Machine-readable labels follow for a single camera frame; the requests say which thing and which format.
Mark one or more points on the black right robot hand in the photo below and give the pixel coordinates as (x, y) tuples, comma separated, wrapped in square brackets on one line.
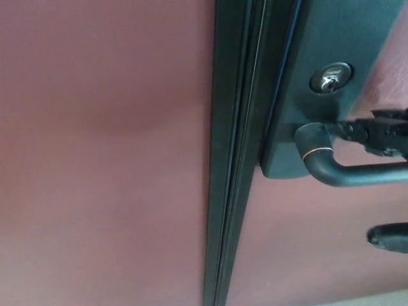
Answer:
[(382, 134)]

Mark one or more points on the black door edge strip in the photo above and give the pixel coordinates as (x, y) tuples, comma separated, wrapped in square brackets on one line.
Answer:
[(267, 95), (229, 127)]

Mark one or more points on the silver lock cylinder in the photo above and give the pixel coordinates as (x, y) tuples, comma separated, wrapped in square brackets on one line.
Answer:
[(331, 79)]

